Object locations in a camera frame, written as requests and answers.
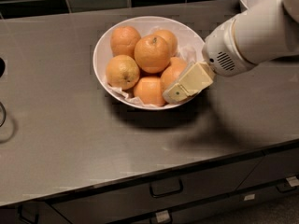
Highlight drawer with handle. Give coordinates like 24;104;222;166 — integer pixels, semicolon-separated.
0;202;71;224
53;159;259;224
238;147;299;189

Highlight middle drawer with handle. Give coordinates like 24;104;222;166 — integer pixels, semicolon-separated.
53;159;259;224

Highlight lower drawer with label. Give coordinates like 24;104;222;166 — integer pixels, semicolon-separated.
108;179;299;224

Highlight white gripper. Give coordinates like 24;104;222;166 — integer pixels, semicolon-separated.
163;17;255;104

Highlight black wire ring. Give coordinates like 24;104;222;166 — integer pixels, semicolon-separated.
0;101;7;129

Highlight front left yellowish orange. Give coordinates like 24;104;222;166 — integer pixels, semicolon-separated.
106;55;140;91

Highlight right drawer with handle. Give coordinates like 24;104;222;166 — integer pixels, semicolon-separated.
238;147;299;189

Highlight white bowl with oranges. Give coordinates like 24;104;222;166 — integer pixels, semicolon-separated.
93;16;205;111

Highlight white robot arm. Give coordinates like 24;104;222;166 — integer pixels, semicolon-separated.
163;0;299;104

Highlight left drawer with handle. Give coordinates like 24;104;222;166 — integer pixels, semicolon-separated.
0;202;71;224

